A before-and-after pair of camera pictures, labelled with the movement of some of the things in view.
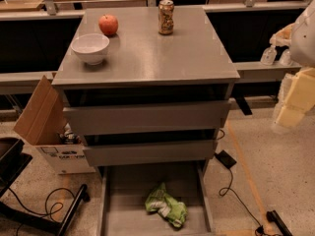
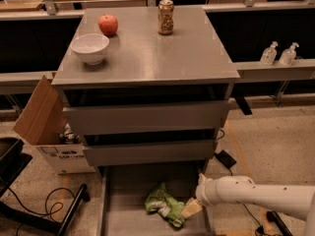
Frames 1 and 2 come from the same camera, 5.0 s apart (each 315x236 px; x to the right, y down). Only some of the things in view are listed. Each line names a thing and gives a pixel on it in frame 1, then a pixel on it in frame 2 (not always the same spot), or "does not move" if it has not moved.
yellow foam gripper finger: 283,37 -> 209,194
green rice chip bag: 174,210 does not move
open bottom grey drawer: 123,192 does not move
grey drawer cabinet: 148,87 does not move
